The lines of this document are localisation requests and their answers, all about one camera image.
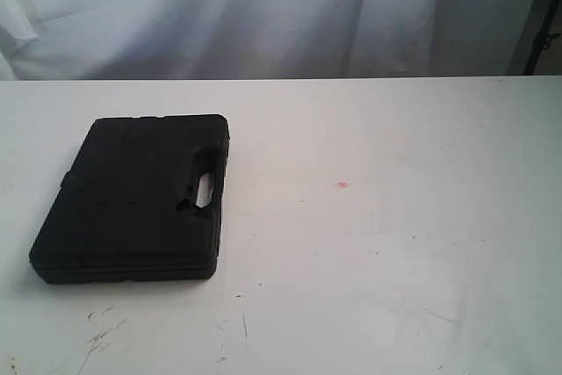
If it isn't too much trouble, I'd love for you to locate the black plastic tool case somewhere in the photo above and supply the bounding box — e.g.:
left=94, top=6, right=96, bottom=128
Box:
left=29, top=114, right=229, bottom=285

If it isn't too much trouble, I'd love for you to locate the black stand pole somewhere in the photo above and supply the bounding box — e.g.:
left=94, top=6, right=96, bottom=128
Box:
left=523, top=0, right=561, bottom=76

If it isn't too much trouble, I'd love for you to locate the white backdrop curtain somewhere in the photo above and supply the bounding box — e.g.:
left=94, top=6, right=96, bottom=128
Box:
left=1, top=0, right=533, bottom=80

